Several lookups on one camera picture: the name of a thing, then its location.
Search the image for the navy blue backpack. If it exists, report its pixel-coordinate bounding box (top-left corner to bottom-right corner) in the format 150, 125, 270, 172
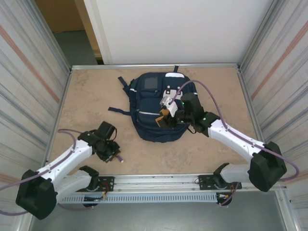
107, 65, 199, 143

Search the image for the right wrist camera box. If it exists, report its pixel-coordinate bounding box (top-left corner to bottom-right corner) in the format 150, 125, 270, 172
160, 95, 179, 118

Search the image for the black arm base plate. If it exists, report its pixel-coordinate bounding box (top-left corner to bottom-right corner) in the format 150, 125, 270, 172
198, 173, 242, 191
96, 176, 115, 193

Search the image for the aluminium mounting rail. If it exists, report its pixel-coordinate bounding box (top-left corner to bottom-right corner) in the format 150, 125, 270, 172
26, 171, 288, 194

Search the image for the grey slotted cable duct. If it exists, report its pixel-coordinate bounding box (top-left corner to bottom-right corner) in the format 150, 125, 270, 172
57, 193, 218, 204

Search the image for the aluminium table edge rail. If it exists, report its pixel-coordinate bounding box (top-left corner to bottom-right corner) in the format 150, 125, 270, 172
70, 63, 241, 71

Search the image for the white door frame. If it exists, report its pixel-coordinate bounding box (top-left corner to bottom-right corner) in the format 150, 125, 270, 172
74, 0, 114, 65

